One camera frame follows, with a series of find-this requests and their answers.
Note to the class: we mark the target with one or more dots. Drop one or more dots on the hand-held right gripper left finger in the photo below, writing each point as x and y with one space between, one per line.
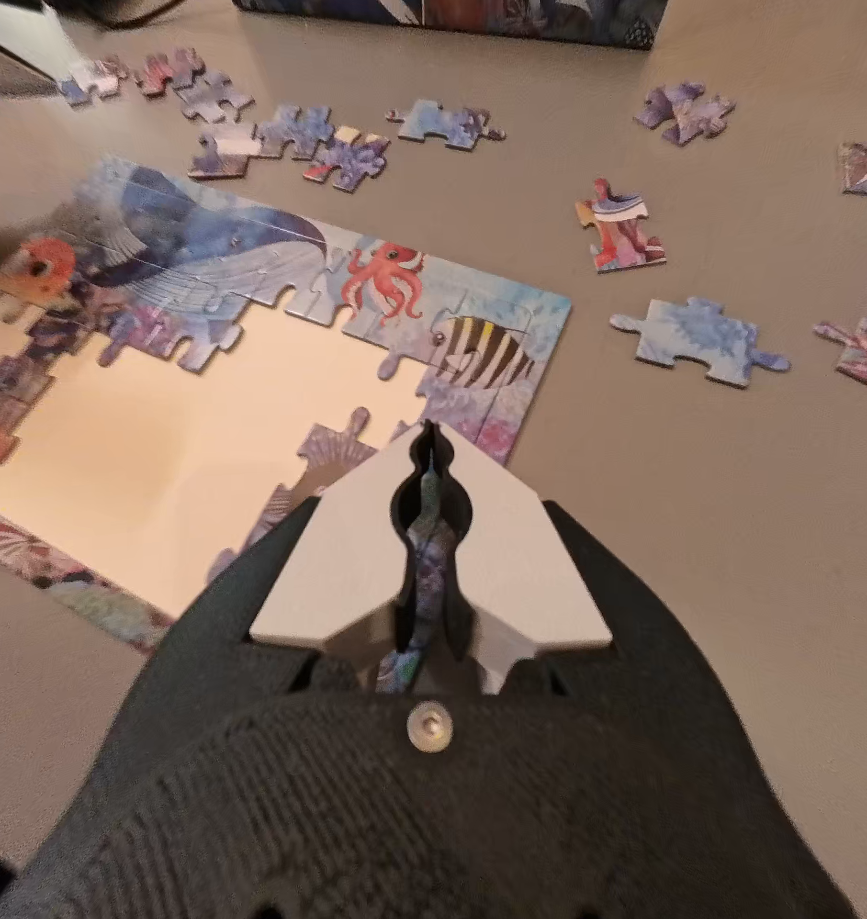
325 574

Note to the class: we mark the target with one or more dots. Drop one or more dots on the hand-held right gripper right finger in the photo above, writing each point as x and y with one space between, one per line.
534 574

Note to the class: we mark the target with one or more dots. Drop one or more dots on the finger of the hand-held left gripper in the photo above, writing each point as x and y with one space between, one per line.
17 32

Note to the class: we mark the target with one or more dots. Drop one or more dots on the blue mottled puzzle piece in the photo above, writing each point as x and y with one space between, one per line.
424 567

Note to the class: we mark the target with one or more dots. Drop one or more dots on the light blue puzzle piece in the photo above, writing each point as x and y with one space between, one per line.
699 341

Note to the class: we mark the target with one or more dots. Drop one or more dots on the sea animal jigsaw puzzle board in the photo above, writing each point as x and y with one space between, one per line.
225 244

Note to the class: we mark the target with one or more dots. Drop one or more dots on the red coral puzzle piece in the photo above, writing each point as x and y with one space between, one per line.
623 233

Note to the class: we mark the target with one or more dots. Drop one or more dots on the purple bubble puzzle piece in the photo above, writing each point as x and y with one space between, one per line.
351 161

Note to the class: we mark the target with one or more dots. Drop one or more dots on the pink coral puzzle piece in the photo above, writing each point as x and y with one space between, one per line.
860 355

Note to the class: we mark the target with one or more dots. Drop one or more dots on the row of loose jigsaw pieces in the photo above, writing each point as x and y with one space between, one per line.
297 129

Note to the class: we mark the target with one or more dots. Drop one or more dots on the illustrated puzzle box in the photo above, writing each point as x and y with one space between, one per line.
476 18

